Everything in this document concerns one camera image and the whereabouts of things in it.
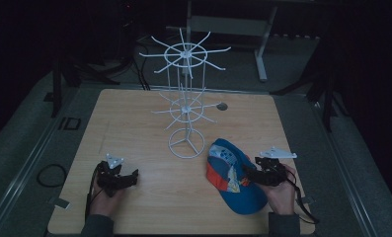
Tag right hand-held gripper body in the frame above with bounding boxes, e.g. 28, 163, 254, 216
254, 146, 298, 188

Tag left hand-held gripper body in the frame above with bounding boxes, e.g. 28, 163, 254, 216
96, 152, 132, 198

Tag blue and orange cap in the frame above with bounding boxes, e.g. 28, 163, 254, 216
205, 137, 269, 215

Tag white wire rotating rack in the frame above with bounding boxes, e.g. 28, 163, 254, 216
138, 28, 232, 160

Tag person's left hand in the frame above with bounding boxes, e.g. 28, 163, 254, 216
90, 184, 127, 219

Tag person's right hand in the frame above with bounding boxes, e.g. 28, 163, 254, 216
261, 163, 298, 216

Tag black tripod stand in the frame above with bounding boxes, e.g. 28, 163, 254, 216
49, 53, 120, 119
272, 42, 351, 133

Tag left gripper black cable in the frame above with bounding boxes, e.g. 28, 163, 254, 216
84, 163, 102, 222

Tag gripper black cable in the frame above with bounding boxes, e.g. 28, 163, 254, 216
84, 163, 102, 222
283, 167, 320, 225

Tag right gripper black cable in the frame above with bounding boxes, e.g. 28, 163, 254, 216
283, 167, 320, 225

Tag black cable loop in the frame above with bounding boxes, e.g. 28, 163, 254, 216
36, 163, 68, 189

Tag black rectangular floor frame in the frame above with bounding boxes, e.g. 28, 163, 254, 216
57, 117, 83, 131

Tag black hanging cables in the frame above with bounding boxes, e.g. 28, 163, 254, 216
129, 40, 152, 92

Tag grey metal desk frame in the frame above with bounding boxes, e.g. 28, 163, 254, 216
185, 0, 320, 83

